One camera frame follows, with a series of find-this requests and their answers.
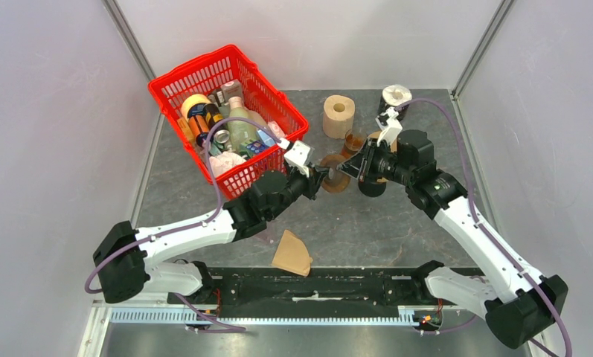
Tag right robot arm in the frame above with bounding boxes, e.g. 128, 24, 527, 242
336, 129, 568, 349

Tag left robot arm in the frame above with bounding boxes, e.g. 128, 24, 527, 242
85, 166, 330, 304

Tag brown paper coffee filter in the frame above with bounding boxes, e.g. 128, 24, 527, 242
368, 131, 397, 152

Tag pink cloth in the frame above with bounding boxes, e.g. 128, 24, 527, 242
209, 152, 246, 177

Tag green bottle pink cap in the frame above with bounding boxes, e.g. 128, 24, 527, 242
227, 96, 258, 152

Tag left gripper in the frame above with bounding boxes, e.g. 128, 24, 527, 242
266, 162, 330, 220

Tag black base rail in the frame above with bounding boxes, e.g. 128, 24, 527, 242
188, 267, 437, 318

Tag amber glass carafe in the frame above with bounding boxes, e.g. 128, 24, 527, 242
340, 129, 368, 158

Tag dark wooden ring holder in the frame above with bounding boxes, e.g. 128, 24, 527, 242
320, 154, 350, 193

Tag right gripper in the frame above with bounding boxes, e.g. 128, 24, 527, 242
338, 137, 414, 186

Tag beige paper towel roll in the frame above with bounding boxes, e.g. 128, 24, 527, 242
322, 94, 356, 139

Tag blue small box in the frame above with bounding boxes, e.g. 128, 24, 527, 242
240, 141, 269, 158

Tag black orange can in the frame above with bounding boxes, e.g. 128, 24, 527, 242
186, 103, 224, 147

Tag yellow tape roll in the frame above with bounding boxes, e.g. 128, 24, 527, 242
180, 94, 211, 118

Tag black wrapped paper roll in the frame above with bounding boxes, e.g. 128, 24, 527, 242
377, 84, 412, 121

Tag red plastic basket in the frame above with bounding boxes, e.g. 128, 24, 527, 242
147, 44, 310, 206

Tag clear pink plastic cone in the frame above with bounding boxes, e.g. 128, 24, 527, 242
253, 229, 277, 245

